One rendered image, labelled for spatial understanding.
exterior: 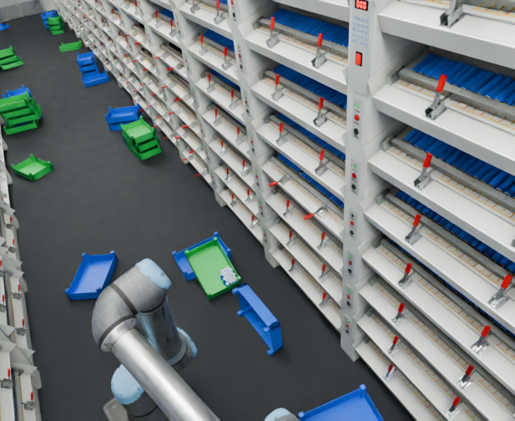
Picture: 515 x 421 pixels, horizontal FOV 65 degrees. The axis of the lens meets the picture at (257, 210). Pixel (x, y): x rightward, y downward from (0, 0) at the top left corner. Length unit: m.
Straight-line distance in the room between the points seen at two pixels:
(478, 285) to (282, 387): 1.08
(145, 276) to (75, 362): 1.18
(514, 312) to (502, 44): 0.60
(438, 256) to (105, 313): 0.91
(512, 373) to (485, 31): 0.83
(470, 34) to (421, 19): 0.12
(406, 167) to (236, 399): 1.27
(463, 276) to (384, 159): 0.37
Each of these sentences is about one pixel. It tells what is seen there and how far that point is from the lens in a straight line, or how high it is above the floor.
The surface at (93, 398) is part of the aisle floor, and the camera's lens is 2.19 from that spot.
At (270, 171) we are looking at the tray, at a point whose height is 0.71.
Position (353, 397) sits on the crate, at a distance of 1.94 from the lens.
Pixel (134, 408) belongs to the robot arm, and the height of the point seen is 0.24.
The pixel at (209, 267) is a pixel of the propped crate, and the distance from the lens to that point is 2.36.
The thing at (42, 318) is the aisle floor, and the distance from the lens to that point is 2.62.
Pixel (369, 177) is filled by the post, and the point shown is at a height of 1.02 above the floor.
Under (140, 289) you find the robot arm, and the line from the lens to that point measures 1.21.
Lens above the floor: 1.75
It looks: 39 degrees down
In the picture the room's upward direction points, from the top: 9 degrees counter-clockwise
